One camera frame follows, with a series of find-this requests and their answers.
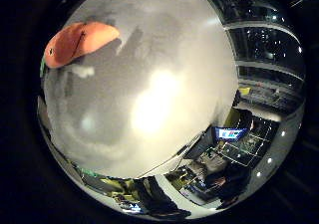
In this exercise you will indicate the long orange carrot plush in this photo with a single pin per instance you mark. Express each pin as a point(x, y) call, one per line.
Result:
point(76, 41)

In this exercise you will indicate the open black laptop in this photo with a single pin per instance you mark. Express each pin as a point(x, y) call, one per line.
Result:
point(229, 133)

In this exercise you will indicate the small yellow object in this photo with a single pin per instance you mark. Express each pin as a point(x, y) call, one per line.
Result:
point(245, 90)

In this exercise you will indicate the person in dark clothes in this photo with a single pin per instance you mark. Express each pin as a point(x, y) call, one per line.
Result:
point(232, 184)

